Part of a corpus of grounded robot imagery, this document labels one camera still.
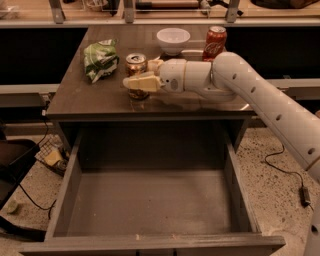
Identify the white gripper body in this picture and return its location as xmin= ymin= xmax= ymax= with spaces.
xmin=159 ymin=59 xmax=187 ymax=93

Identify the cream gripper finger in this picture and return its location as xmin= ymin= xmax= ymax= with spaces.
xmin=123 ymin=71 xmax=162 ymax=92
xmin=147 ymin=59 xmax=164 ymax=75

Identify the orange soda can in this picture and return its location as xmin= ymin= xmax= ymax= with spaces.
xmin=126 ymin=53 xmax=149 ymax=100

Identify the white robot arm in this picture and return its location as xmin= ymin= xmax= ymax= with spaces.
xmin=123 ymin=52 xmax=320 ymax=182

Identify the red cola can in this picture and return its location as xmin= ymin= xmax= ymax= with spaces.
xmin=202 ymin=26 xmax=227 ymax=61

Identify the white bowl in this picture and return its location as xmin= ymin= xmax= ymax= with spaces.
xmin=157 ymin=28 xmax=191 ymax=56

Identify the green chip bag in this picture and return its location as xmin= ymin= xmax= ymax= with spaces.
xmin=83 ymin=39 xmax=119 ymax=83

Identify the black chair base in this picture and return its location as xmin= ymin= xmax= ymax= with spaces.
xmin=0 ymin=139 xmax=45 ymax=242

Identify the metal shelf rail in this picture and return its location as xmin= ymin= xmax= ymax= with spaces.
xmin=0 ymin=0 xmax=320 ymax=27

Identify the wire basket with items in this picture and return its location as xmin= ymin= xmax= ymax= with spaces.
xmin=36 ymin=134 xmax=69 ymax=176

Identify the black cable on left floor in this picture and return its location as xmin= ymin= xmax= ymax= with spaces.
xmin=18 ymin=183 xmax=58 ymax=220

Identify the black power cable with adapter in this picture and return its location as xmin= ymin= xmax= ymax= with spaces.
xmin=264 ymin=145 xmax=316 ymax=212

